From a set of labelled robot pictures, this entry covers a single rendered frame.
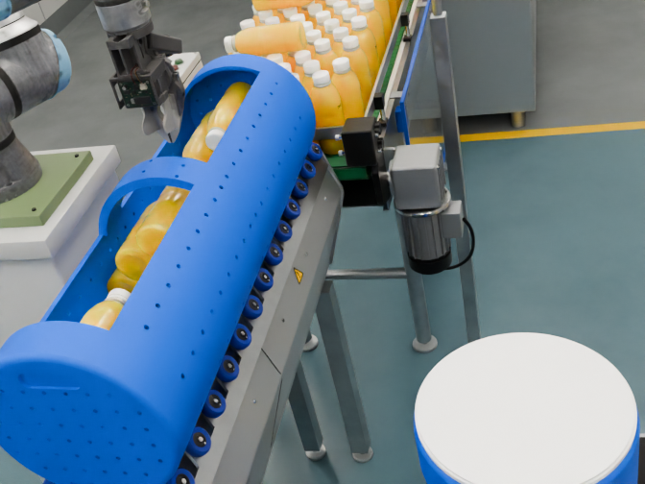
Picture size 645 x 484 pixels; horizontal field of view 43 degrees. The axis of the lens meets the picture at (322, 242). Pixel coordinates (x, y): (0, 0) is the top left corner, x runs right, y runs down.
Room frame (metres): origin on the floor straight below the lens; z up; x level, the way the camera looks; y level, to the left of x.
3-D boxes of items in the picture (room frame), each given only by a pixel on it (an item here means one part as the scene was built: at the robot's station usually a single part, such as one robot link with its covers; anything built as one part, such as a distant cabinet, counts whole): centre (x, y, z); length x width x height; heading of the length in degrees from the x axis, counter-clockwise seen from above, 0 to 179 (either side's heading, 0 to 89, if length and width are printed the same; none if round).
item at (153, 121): (1.26, 0.23, 1.29); 0.06 x 0.03 x 0.09; 161
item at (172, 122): (1.24, 0.20, 1.29); 0.06 x 0.03 x 0.09; 161
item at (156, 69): (1.25, 0.21, 1.40); 0.09 x 0.08 x 0.12; 161
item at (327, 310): (1.58, 0.03, 0.31); 0.06 x 0.06 x 0.63; 71
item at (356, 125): (1.64, -0.13, 0.95); 0.10 x 0.07 x 0.10; 71
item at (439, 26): (1.91, -0.40, 0.55); 0.04 x 0.04 x 1.10; 71
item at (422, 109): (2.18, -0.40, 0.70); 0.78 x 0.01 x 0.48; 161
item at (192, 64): (1.96, 0.27, 1.05); 0.20 x 0.10 x 0.10; 161
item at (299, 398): (1.63, 0.16, 0.31); 0.06 x 0.06 x 0.63; 71
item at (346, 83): (1.79, -0.14, 0.99); 0.07 x 0.07 x 0.19
